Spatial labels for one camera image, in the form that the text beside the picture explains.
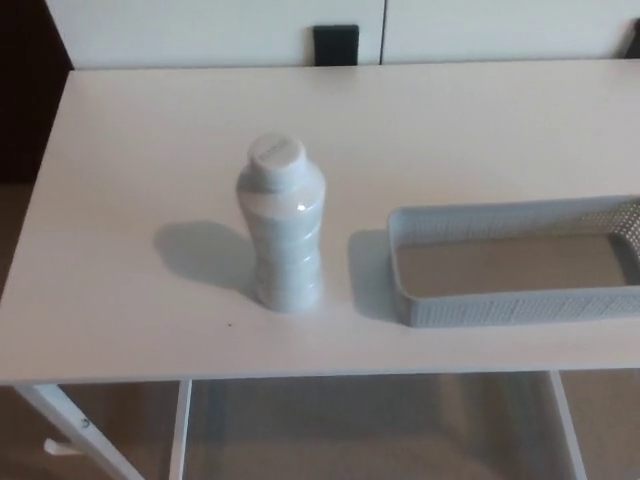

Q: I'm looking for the white plastic bottle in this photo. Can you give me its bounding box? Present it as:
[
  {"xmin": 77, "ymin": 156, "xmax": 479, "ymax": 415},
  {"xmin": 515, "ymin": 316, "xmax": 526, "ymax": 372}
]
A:
[{"xmin": 234, "ymin": 131, "xmax": 328, "ymax": 316}]

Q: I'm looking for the grey perforated plastic basket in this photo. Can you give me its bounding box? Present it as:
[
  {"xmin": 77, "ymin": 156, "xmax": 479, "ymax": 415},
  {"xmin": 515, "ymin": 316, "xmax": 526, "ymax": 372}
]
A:
[{"xmin": 387, "ymin": 194, "xmax": 640, "ymax": 330}]

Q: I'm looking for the white cabinet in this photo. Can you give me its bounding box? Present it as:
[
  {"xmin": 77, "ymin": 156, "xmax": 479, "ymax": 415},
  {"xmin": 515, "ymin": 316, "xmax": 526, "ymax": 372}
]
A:
[{"xmin": 43, "ymin": 0, "xmax": 640, "ymax": 70}]

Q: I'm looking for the dark brown panel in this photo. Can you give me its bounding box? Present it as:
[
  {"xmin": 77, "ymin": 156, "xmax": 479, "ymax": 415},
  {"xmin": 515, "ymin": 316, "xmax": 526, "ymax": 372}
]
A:
[{"xmin": 0, "ymin": 0, "xmax": 77, "ymax": 187}]

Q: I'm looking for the black wall plate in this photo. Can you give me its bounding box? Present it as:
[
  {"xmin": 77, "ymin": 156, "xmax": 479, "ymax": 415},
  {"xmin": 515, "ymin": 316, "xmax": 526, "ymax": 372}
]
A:
[
  {"xmin": 312, "ymin": 24, "xmax": 361, "ymax": 68},
  {"xmin": 624, "ymin": 17, "xmax": 640, "ymax": 61}
]

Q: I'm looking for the white desk leg frame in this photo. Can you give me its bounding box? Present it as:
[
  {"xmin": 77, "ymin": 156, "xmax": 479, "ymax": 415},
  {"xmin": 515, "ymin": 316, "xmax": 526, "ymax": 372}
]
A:
[
  {"xmin": 14, "ymin": 379, "xmax": 194, "ymax": 480},
  {"xmin": 548, "ymin": 370, "xmax": 588, "ymax": 480}
]

